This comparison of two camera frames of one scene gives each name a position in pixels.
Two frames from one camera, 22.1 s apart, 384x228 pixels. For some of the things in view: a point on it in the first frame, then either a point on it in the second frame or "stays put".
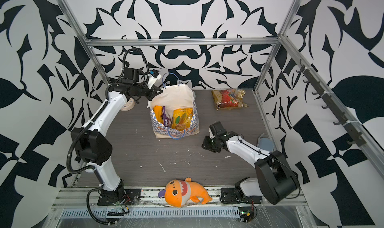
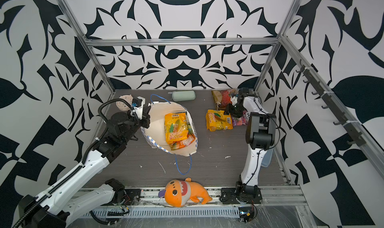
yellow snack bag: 182,118 → 216,120
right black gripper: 206,145 → 229,109
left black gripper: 154,92 → 144,123
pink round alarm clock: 128,105 stays put
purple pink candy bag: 167,119 → 243,120
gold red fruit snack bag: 228,99 stays put
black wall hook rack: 332,102 stays put
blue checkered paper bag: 173,97 → 172,129
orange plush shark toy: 178,193 stays put
